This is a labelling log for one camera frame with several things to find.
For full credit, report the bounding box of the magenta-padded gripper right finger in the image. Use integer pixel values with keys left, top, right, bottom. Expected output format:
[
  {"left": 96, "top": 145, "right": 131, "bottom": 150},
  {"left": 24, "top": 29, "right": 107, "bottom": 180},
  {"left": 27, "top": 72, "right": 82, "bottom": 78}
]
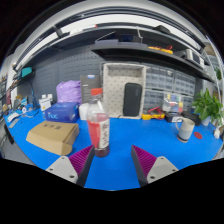
[{"left": 130, "top": 144, "right": 180, "bottom": 188}]

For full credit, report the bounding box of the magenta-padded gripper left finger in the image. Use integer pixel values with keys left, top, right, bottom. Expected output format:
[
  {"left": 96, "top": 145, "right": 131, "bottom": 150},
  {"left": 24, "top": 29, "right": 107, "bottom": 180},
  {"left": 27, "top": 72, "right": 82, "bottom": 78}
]
[{"left": 45, "top": 144, "right": 96, "bottom": 188}]

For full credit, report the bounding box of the clear red-capped drink bottle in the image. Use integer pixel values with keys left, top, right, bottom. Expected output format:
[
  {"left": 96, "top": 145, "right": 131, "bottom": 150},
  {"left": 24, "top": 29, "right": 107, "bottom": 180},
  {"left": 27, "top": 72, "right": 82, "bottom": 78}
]
[{"left": 86, "top": 87, "right": 111, "bottom": 158}]

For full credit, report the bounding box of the brown cardboard box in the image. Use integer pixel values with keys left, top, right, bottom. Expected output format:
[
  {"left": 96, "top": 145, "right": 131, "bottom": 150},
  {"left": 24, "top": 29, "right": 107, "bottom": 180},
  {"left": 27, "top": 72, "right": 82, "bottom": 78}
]
[{"left": 25, "top": 120, "right": 80, "bottom": 156}]

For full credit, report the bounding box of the white and grey ceramic mug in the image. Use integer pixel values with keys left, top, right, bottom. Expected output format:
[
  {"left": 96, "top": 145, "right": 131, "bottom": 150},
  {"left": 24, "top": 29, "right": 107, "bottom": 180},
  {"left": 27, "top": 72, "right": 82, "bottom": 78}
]
[{"left": 175, "top": 117, "right": 196, "bottom": 144}]

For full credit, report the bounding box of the black box with white label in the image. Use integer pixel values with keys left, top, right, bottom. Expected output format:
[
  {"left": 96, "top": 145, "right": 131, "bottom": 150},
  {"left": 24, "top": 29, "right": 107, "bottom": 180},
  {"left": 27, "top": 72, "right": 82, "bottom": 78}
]
[{"left": 164, "top": 111, "right": 185, "bottom": 124}]

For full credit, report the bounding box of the blue carton box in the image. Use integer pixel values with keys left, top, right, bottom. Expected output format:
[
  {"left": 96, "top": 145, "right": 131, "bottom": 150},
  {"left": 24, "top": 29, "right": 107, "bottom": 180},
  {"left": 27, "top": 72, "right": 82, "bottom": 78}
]
[{"left": 43, "top": 101, "right": 80, "bottom": 124}]

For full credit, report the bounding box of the small white box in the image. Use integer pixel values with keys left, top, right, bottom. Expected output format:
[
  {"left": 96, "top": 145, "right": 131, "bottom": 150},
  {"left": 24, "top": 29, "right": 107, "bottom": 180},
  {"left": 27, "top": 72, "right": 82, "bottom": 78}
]
[{"left": 78, "top": 102, "right": 91, "bottom": 121}]

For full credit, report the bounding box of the black soft pouch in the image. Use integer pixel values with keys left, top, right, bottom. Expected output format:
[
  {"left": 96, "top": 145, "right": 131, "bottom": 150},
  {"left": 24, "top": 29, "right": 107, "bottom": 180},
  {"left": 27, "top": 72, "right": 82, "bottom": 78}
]
[{"left": 181, "top": 110, "right": 202, "bottom": 126}]

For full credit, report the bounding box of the grey parts drawer cabinet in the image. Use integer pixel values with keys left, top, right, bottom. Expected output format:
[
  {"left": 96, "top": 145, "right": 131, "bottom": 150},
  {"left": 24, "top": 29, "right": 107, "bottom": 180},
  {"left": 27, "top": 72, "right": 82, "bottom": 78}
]
[
  {"left": 142, "top": 89, "right": 165, "bottom": 114},
  {"left": 181, "top": 94, "right": 196, "bottom": 113},
  {"left": 173, "top": 70, "right": 197, "bottom": 98},
  {"left": 145, "top": 64, "right": 176, "bottom": 92}
]

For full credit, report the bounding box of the white printed small carton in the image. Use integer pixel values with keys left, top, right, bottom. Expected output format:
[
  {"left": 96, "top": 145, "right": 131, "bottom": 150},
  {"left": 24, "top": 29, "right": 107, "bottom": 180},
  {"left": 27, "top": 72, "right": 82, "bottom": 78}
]
[{"left": 39, "top": 93, "right": 54, "bottom": 112}]

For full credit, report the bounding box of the black rectangular case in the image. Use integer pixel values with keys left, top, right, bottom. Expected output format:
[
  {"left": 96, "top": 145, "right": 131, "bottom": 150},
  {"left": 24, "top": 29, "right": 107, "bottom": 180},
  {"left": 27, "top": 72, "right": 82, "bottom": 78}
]
[{"left": 122, "top": 82, "right": 144, "bottom": 118}]

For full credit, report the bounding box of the purple plastic bag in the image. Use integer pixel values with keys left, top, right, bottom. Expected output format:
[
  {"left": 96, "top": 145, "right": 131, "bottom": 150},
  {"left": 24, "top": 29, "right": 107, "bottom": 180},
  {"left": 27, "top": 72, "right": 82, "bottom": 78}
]
[{"left": 55, "top": 79, "right": 83, "bottom": 105}]

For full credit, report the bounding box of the green potted plant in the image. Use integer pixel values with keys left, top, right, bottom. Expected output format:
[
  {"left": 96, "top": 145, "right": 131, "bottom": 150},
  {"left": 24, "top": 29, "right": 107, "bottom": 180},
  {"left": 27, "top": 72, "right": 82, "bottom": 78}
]
[{"left": 191, "top": 88, "right": 224, "bottom": 127}]

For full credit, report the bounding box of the dark grey carton box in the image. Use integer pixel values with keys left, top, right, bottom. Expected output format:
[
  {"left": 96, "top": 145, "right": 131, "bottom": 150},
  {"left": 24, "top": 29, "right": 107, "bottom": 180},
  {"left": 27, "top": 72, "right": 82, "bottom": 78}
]
[{"left": 79, "top": 74, "right": 102, "bottom": 104}]

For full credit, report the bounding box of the white perforated tray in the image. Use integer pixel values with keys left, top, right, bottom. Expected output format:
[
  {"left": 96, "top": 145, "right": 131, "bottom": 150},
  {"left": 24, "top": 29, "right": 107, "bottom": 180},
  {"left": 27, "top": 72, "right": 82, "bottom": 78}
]
[{"left": 101, "top": 62, "right": 147, "bottom": 120}]

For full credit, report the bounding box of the dark overhead shelf unit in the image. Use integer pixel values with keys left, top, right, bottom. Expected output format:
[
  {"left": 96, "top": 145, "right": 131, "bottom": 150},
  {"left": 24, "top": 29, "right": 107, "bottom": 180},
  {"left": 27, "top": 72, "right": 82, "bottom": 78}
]
[{"left": 13, "top": 6, "right": 218, "bottom": 84}]

